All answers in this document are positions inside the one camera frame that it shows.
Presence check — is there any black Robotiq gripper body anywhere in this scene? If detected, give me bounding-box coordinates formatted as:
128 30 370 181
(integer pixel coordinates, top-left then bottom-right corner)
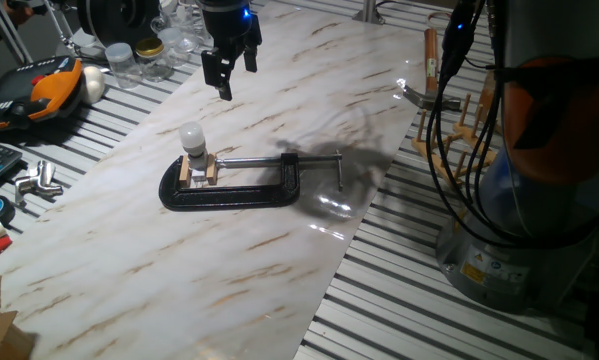
197 0 255 57

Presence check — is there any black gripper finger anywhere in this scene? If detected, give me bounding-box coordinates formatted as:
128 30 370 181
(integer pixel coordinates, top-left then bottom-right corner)
241 27 264 74
200 47 234 102

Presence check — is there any white light bulb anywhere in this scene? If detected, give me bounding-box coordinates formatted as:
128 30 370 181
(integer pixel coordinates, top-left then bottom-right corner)
178 121 208 154

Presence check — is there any person hand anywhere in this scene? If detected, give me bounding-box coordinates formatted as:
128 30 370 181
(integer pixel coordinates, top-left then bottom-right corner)
6 1 35 26

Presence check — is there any small clear plastic jar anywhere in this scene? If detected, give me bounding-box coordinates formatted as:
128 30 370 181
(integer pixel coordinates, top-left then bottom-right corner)
157 26 192 69

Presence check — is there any glass jar gold lid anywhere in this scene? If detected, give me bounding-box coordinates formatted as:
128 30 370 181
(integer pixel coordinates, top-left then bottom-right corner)
134 37 176 83

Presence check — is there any clear jar white lid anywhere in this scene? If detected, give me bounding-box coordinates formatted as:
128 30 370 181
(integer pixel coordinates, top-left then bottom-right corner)
104 41 143 91

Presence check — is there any small wooden block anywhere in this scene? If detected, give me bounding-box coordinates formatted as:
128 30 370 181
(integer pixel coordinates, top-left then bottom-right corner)
178 155 193 189
204 152 219 187

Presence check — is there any black round device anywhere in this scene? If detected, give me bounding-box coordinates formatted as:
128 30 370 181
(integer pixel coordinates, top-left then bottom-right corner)
75 0 161 49

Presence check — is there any black iron C-clamp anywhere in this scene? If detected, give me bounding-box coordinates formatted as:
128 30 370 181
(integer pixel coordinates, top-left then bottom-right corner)
158 149 345 213

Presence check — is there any white egg-shaped object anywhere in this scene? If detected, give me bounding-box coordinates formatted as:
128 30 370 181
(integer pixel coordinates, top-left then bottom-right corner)
81 64 107 106

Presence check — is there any thin metal rod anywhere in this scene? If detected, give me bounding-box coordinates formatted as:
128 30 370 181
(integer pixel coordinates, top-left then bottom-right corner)
43 0 81 57

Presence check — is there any orange black teach pendant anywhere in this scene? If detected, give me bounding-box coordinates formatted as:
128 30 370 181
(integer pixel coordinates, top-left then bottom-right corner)
0 55 86 133

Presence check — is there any marble pattern mat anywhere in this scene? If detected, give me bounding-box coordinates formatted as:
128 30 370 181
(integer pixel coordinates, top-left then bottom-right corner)
0 0 431 360

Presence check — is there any silver metal pipe fitting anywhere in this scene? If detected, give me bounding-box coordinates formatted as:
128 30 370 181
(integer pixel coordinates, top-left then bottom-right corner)
13 159 65 207

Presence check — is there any wooden peg rack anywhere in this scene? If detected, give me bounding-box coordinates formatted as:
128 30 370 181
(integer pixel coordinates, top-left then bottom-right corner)
410 92 498 189

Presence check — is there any aluminium profile post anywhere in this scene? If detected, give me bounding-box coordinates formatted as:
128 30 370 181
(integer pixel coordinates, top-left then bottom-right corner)
0 0 33 66
352 0 387 26

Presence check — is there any wooden handle hammer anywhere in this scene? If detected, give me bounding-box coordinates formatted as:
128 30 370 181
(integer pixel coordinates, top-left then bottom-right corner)
402 27 463 113

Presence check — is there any thin pale ring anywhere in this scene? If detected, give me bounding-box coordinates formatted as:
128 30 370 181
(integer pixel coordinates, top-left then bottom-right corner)
425 10 455 29

